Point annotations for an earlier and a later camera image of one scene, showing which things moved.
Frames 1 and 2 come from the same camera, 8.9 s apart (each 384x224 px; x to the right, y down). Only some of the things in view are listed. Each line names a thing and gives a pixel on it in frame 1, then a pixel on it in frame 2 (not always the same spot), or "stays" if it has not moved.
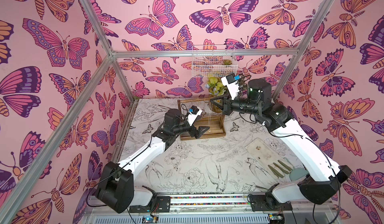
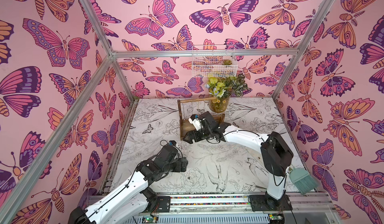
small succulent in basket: x=226 y=62 stays
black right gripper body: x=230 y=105 -> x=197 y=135
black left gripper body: x=191 y=132 -> x=176 y=166
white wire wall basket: x=214 y=61 stays
